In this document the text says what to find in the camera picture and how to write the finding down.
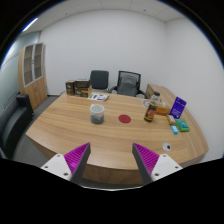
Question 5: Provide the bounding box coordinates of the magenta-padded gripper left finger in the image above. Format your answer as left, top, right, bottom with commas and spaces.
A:
40, 142, 92, 185

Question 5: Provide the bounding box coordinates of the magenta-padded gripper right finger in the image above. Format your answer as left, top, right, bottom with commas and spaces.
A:
132, 143, 184, 185

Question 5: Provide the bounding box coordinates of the clear drink bottle black cap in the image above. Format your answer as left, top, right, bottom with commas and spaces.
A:
143, 91, 162, 123

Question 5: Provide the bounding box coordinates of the tan snack packet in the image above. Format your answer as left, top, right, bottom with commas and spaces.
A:
166, 114, 177, 126

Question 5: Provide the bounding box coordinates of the flat round red coaster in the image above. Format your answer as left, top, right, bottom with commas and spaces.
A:
118, 114, 132, 124

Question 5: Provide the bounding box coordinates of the green packet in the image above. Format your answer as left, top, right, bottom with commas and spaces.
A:
174, 118, 191, 133

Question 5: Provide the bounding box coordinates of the white mug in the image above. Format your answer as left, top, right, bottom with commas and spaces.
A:
89, 103, 106, 125

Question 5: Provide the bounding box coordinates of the orange-brown cardboard box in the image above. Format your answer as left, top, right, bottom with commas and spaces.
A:
154, 103, 172, 116

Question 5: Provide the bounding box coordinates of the purple hanging package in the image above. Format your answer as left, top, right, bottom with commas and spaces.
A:
169, 96, 188, 120

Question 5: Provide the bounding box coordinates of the white green purple leaflet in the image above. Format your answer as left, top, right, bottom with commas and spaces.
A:
87, 92, 110, 102

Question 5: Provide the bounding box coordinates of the tan cardboard box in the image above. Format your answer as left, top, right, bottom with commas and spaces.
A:
74, 85, 93, 99

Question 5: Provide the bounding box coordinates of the wooden side desk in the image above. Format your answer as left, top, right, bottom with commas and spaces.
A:
145, 83, 178, 108

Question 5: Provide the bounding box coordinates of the small dark brown box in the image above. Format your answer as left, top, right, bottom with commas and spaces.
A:
65, 79, 76, 97

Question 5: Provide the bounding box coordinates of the black leather sofa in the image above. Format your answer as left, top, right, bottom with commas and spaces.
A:
0, 93, 34, 160

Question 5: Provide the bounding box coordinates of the dark brown printed box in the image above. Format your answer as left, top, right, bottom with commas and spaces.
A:
74, 78, 91, 90

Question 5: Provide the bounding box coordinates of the mesh office chair grey jacket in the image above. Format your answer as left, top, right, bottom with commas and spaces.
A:
109, 70, 147, 98

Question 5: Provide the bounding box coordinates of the wooden glass-door cabinet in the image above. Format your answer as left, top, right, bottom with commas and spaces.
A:
18, 42, 49, 111

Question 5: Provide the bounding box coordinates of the black office chair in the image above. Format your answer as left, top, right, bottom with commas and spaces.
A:
89, 69, 110, 93

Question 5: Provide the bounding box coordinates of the rectangular ceiling light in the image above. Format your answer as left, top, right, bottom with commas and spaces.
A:
21, 17, 39, 33

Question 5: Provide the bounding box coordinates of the round desk cable grommet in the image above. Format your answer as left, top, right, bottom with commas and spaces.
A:
162, 142, 173, 152

